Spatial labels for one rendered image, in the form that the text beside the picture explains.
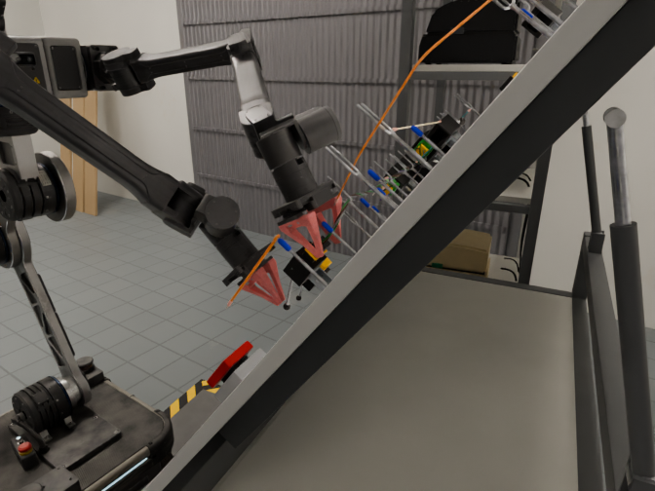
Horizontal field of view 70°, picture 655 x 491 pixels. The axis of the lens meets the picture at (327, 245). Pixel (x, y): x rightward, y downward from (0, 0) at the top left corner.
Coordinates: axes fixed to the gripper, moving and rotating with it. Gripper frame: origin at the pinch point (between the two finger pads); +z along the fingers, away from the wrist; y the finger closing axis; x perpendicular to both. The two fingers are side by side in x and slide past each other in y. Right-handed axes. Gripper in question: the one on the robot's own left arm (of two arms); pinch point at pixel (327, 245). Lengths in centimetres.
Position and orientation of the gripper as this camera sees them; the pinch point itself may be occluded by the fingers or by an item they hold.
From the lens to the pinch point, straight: 76.5
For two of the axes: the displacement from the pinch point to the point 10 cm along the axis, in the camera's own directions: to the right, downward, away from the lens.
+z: 4.4, 8.8, 1.8
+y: 5.4, -4.2, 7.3
